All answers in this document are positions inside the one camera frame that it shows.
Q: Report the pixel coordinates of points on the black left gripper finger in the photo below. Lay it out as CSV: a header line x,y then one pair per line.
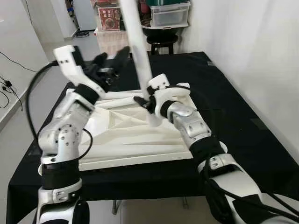
x,y
100,60
122,58

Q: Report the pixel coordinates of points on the white plastic table leg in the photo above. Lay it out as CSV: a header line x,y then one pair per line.
x,y
138,51
126,106
121,94
140,150

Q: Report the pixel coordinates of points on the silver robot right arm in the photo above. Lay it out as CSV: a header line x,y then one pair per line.
x,y
194,126

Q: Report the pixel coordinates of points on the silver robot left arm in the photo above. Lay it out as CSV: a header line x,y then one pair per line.
x,y
60,140

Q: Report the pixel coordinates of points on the red printed box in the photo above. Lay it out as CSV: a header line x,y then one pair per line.
x,y
109,18

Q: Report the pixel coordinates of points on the black round stool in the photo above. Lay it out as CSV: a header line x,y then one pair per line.
x,y
163,44

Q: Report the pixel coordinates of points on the clear plastic storage box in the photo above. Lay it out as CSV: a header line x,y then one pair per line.
x,y
170,16

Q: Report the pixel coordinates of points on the black tablecloth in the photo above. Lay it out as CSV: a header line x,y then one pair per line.
x,y
233,93

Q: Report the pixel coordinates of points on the grey metal table leg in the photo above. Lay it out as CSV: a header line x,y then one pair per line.
x,y
184,202
117,207

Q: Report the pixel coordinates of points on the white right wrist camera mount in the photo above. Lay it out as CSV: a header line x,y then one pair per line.
x,y
159,83

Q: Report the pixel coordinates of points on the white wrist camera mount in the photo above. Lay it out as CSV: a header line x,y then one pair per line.
x,y
159,83
70,63

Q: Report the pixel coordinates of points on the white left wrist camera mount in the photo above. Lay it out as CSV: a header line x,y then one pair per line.
x,y
70,63

